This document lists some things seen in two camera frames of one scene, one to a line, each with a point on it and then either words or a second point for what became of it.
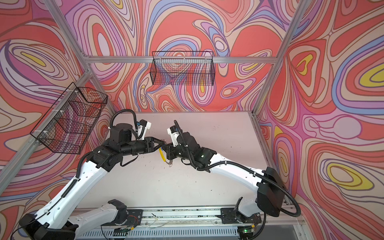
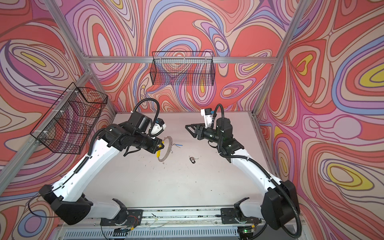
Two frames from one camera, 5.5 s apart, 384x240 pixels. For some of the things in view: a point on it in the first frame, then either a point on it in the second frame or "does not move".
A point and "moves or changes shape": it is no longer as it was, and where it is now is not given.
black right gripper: [170, 150] → [197, 126]
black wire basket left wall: [72, 122] does not move
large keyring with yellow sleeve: [170, 164] moves or changes shape
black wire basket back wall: [183, 68] does not move
